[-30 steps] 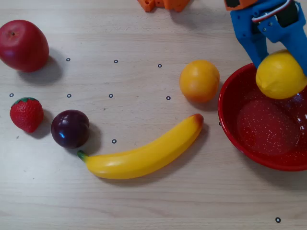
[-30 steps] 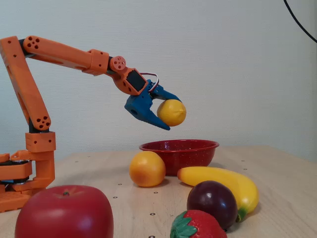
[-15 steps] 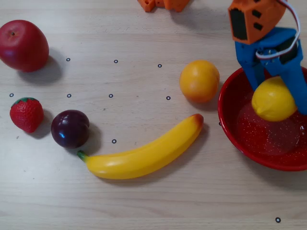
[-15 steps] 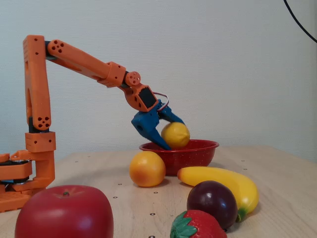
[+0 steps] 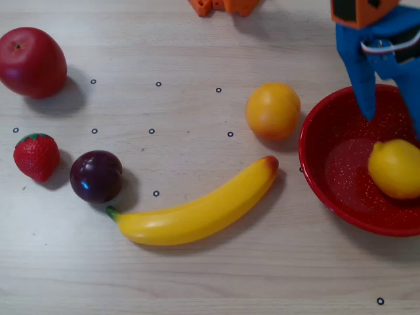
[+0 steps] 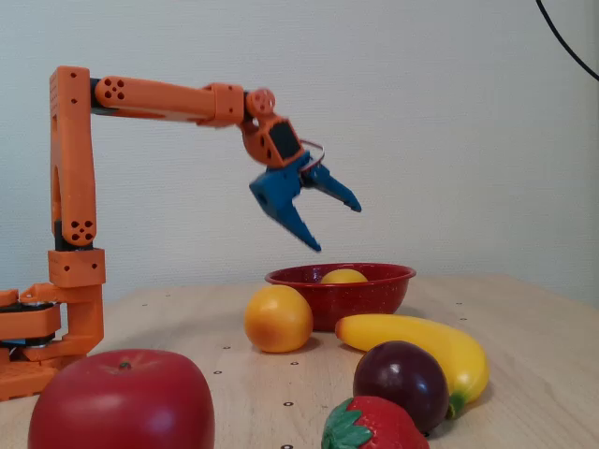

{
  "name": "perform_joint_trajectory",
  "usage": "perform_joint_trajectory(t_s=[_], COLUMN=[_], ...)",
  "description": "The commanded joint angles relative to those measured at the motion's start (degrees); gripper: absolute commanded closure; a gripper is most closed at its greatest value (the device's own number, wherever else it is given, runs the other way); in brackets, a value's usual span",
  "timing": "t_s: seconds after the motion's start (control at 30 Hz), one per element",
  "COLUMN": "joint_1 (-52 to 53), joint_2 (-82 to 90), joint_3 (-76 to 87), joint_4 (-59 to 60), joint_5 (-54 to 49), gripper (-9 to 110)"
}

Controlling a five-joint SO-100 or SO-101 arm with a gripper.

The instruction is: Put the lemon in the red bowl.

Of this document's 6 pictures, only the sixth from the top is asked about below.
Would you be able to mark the orange toy peach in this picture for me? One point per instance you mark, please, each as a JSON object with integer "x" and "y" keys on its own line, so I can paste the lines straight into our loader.
{"x": 278, "y": 318}

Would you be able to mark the dark purple toy plum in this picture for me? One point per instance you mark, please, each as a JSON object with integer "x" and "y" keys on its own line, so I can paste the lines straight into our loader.
{"x": 402, "y": 383}

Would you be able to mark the yellow toy banana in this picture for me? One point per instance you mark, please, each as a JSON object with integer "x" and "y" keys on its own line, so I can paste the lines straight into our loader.
{"x": 421, "y": 337}

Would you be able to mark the red speckled enamel bowl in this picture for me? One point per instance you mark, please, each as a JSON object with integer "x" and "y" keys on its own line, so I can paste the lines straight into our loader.
{"x": 355, "y": 299}

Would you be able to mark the red toy strawberry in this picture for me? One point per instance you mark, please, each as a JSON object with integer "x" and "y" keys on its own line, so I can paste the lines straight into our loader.
{"x": 384, "y": 425}

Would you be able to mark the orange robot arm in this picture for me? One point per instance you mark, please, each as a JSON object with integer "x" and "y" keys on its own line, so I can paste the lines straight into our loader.
{"x": 72, "y": 163}

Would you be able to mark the red toy apple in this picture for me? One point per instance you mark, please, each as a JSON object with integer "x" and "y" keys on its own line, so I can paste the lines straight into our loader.
{"x": 121, "y": 407}

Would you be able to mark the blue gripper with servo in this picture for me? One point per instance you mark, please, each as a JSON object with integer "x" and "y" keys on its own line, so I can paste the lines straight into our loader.
{"x": 280, "y": 188}

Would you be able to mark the yellow toy lemon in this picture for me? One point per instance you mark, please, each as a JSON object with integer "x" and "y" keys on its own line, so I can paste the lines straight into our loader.
{"x": 344, "y": 277}

